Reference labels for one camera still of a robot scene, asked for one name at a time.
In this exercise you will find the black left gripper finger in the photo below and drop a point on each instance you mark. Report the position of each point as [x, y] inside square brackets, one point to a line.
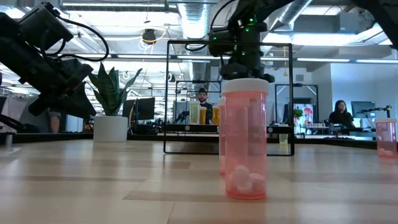
[79, 104]

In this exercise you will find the orange pill bottle white cap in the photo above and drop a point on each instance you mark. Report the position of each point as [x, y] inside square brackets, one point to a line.
[215, 116]
[203, 116]

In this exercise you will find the pink pill bottle white cap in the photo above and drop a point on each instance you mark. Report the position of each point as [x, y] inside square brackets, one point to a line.
[385, 140]
[221, 146]
[245, 140]

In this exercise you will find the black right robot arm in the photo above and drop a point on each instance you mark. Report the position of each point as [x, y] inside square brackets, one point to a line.
[382, 15]

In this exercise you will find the black jointed stand arm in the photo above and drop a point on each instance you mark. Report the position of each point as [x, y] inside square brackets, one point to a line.
[377, 109]

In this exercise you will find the person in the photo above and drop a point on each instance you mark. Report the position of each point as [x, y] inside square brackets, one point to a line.
[341, 115]
[54, 121]
[203, 99]

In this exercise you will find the green snake plant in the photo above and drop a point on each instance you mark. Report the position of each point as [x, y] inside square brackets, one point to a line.
[109, 93]

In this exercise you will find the white round plant pot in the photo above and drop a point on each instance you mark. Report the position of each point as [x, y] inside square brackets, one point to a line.
[110, 129]

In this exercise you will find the black computer monitor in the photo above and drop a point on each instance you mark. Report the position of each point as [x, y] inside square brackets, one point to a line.
[363, 109]
[143, 109]

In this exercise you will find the small green background plant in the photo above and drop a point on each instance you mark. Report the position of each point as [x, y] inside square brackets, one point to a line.
[298, 112]

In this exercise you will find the black curved bar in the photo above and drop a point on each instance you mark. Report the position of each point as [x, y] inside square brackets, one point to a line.
[12, 124]

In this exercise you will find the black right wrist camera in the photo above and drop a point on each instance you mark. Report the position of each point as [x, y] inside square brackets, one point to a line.
[222, 42]

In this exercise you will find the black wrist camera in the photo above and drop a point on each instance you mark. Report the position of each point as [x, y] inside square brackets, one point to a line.
[46, 28]
[222, 42]

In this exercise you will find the black background metal frame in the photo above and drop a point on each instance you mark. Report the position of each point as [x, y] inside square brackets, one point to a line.
[295, 84]
[199, 81]

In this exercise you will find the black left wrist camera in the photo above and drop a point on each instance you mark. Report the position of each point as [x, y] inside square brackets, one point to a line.
[46, 28]

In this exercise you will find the wall display screen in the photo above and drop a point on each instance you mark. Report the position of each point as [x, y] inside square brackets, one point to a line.
[306, 112]

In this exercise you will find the silver ribbed ventilation duct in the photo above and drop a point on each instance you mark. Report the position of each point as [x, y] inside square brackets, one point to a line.
[194, 18]

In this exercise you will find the silver smooth ventilation duct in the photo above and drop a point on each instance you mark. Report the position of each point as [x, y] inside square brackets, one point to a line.
[295, 9]

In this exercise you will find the grey metal post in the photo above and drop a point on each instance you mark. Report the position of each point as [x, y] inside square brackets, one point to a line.
[8, 140]

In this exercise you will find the black frame wooden shelf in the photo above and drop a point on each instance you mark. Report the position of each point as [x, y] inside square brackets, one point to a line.
[192, 128]

